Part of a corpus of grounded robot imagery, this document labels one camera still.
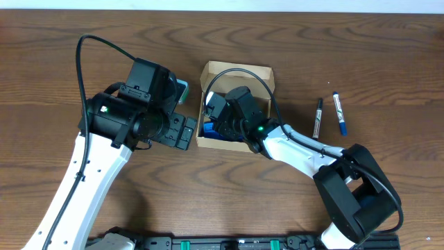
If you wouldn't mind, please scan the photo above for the blue plastic staple remover block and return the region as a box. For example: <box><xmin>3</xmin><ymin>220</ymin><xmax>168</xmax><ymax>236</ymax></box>
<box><xmin>203</xmin><ymin>122</ymin><xmax>244</xmax><ymax>142</ymax></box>

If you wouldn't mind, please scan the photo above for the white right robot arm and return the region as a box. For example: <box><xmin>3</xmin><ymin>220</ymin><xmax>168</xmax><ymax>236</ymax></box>
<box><xmin>204</xmin><ymin>86</ymin><xmax>403</xmax><ymax>249</ymax></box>

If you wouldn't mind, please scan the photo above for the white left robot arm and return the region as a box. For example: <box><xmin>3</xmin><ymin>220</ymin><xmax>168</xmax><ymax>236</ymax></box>
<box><xmin>25</xmin><ymin>58</ymin><xmax>196</xmax><ymax>249</ymax></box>

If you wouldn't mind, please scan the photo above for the brown cardboard box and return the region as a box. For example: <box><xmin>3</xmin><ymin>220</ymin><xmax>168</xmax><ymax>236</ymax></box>
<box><xmin>196</xmin><ymin>61</ymin><xmax>275</xmax><ymax>153</ymax></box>

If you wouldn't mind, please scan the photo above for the black whiteboard marker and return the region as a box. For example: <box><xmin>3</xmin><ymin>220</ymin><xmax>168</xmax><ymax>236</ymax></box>
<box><xmin>312</xmin><ymin>98</ymin><xmax>323</xmax><ymax>140</ymax></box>

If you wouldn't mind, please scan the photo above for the blue whiteboard marker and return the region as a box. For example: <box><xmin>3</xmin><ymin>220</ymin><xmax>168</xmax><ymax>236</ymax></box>
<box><xmin>333</xmin><ymin>92</ymin><xmax>348</xmax><ymax>136</ymax></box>

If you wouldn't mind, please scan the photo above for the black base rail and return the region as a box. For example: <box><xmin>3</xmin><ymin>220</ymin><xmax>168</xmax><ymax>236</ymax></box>
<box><xmin>86</xmin><ymin>227</ymin><xmax>400</xmax><ymax>250</ymax></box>

